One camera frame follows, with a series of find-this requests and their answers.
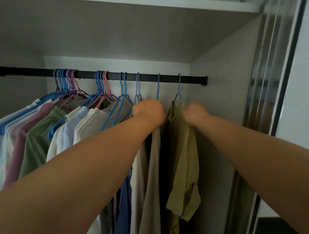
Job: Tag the person's left hand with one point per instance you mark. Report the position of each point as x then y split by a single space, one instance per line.
149 112

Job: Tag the person's right hand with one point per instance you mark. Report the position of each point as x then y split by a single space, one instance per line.
195 114

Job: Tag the white wardrobe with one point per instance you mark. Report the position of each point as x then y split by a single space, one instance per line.
217 84

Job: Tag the row of clothes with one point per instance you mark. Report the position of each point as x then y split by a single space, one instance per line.
67 135

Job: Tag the row of coloured plastic hangers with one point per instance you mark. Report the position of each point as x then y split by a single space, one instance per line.
60 82

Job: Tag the person's left forearm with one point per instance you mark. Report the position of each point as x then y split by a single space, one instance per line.
72 180

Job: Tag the person's right forearm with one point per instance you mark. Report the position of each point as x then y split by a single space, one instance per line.
253 156

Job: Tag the white wardrobe shelf board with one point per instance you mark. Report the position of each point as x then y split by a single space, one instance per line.
120 31

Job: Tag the black closet rod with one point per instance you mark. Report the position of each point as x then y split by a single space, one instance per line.
144 77

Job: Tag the white sliding door silver frame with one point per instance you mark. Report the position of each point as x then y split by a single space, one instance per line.
294 96

